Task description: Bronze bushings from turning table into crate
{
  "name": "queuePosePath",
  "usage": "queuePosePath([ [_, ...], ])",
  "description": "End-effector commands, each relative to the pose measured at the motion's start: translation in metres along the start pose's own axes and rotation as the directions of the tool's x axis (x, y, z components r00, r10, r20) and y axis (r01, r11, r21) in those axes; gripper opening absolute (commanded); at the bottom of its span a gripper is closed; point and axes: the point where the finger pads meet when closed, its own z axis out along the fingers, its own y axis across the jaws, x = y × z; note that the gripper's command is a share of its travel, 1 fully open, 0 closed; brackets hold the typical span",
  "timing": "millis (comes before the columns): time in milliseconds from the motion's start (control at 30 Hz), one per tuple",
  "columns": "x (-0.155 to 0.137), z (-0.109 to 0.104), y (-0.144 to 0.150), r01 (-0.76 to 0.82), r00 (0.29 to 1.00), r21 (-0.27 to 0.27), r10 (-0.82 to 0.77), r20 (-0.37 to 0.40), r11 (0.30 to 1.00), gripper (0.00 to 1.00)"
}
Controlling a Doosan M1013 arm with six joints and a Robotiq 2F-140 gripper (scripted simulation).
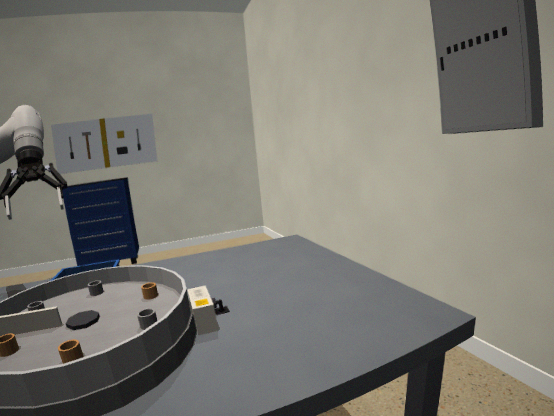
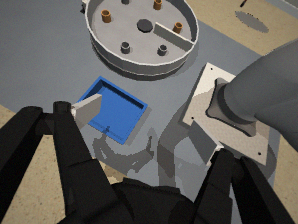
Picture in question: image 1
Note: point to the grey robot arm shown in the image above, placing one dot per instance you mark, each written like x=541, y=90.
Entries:
x=25, y=130

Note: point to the grey metal bushing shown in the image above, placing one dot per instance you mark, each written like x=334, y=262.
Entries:
x=36, y=306
x=146, y=321
x=95, y=288

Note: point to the blue open tray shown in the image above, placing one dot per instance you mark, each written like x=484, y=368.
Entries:
x=78, y=269

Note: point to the bronze bushing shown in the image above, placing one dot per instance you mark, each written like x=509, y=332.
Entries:
x=149, y=291
x=73, y=351
x=10, y=346

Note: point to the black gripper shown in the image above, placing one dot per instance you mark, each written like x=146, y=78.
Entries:
x=30, y=168

